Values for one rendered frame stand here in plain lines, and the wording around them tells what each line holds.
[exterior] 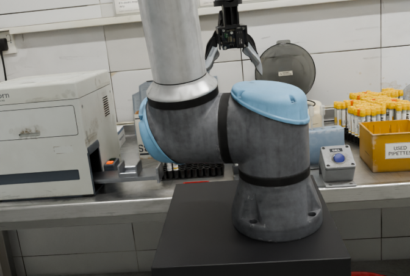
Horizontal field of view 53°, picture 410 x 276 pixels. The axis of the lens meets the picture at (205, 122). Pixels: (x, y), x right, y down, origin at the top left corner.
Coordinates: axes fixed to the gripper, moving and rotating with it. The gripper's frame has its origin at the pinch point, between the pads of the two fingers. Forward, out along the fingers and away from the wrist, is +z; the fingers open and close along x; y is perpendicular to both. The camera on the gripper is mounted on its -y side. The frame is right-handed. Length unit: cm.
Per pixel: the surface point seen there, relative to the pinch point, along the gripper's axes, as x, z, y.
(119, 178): -32.2, 20.8, 8.4
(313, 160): 19.0, 23.5, 5.9
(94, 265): -62, 87, -55
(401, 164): 38.1, 23.2, 15.6
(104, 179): -36.1, 20.8, 7.7
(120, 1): -33, -23, -57
